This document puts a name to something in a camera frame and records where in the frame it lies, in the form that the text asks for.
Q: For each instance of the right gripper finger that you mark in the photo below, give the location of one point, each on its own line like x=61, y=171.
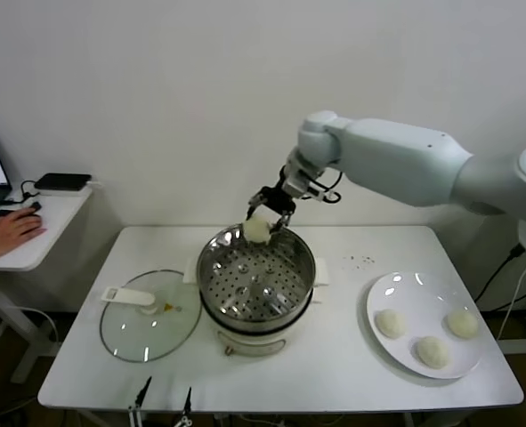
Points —
x=253, y=205
x=284, y=221

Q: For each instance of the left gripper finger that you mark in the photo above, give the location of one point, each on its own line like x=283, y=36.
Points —
x=188, y=402
x=144, y=391

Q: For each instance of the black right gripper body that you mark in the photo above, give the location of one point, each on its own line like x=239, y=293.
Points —
x=285, y=195

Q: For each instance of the white steamed baozi bun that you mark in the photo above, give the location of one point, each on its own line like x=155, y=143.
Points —
x=462, y=324
x=257, y=231
x=432, y=352
x=390, y=324

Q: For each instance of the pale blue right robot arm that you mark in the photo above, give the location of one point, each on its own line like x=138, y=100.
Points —
x=400, y=155

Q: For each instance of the stainless steel steamer basket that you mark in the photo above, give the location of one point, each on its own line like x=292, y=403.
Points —
x=291, y=253

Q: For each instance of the person hand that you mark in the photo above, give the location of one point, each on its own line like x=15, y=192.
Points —
x=15, y=231

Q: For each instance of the dark crumbs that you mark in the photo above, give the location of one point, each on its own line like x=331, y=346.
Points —
x=358, y=260

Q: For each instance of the large white plate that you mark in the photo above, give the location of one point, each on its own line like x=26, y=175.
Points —
x=423, y=293

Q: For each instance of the white side desk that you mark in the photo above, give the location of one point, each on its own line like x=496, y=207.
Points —
x=58, y=231

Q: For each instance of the flat black box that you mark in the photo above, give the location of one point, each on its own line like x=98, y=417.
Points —
x=62, y=181

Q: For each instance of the small black adapter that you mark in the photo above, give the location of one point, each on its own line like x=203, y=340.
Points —
x=35, y=205

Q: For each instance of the white stand foot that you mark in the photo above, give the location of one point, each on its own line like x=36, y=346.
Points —
x=523, y=346

